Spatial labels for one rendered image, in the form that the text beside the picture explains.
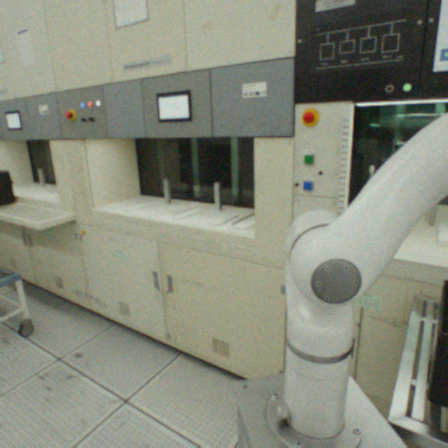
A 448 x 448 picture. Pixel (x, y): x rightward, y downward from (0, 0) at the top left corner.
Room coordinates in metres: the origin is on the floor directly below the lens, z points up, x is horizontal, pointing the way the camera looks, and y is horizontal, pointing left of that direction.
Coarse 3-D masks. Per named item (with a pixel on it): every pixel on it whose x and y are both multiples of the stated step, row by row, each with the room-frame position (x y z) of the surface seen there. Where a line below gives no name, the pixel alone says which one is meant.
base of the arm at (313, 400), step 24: (288, 360) 0.53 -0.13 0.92; (288, 384) 0.52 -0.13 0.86; (312, 384) 0.48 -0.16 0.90; (336, 384) 0.48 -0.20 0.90; (288, 408) 0.52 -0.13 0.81; (312, 408) 0.48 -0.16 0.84; (336, 408) 0.48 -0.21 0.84; (288, 432) 0.50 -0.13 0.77; (312, 432) 0.48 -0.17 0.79; (336, 432) 0.49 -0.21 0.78; (360, 432) 0.49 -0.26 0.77
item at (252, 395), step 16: (240, 384) 0.64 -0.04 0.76; (256, 384) 0.64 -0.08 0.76; (272, 384) 0.64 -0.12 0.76; (352, 384) 0.62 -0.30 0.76; (240, 400) 0.59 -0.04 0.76; (256, 400) 0.59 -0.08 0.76; (352, 400) 0.58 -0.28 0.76; (368, 400) 0.57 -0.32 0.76; (240, 416) 0.61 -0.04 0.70; (256, 416) 0.55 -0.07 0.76; (368, 416) 0.53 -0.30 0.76; (240, 432) 0.61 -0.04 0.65; (256, 432) 0.51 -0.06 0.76; (368, 432) 0.50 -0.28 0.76; (384, 432) 0.50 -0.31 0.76
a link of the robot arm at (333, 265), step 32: (416, 160) 0.49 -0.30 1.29; (384, 192) 0.48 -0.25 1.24; (416, 192) 0.47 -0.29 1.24; (320, 224) 0.52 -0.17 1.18; (352, 224) 0.46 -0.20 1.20; (384, 224) 0.46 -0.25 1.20; (320, 256) 0.44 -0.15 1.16; (352, 256) 0.44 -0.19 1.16; (384, 256) 0.45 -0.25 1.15; (320, 288) 0.43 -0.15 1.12; (352, 288) 0.43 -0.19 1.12
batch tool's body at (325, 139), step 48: (336, 0) 1.21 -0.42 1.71; (384, 0) 1.13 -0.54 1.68; (432, 0) 1.06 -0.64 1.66; (336, 96) 1.21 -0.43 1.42; (384, 96) 1.12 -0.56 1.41; (432, 96) 1.05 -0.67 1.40; (336, 144) 1.21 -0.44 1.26; (336, 192) 1.20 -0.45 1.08; (432, 240) 1.22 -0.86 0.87; (432, 288) 1.00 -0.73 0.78; (384, 336) 1.07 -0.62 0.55; (432, 336) 0.99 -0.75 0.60; (384, 384) 1.06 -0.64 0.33
